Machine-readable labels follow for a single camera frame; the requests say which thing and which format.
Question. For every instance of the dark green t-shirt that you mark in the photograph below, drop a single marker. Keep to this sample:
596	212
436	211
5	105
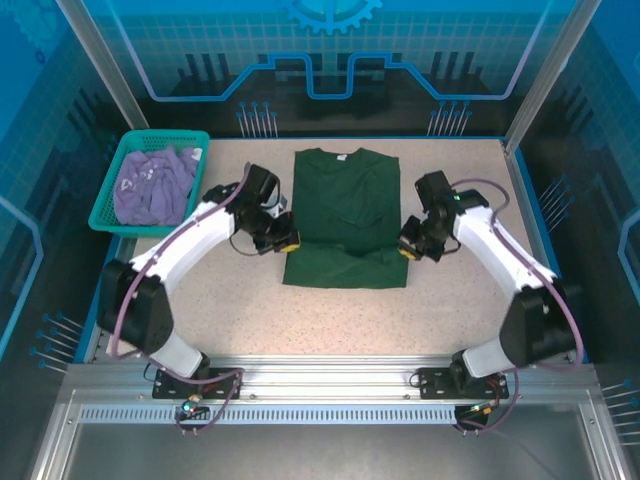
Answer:
345	200

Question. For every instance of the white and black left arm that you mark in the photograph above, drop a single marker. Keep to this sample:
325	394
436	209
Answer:
190	235

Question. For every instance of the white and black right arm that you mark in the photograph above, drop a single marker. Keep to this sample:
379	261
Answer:
500	250

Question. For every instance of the purple t-shirt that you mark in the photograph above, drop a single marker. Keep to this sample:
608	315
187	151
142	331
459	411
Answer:
145	190

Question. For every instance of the teal plastic basket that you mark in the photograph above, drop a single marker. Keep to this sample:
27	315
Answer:
150	136

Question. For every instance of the slotted aluminium strip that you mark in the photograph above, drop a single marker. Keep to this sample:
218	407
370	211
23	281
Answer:
300	415

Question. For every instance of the small electronics board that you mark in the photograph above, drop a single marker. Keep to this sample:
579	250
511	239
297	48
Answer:
482	409
192	406

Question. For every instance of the aluminium mounting rail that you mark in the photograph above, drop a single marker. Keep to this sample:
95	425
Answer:
325	375

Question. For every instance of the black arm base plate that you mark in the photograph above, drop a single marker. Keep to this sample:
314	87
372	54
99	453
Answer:
440	387
170	390

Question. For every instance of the aluminium frame post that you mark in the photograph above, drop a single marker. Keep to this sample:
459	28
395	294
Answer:
544	75
101	55

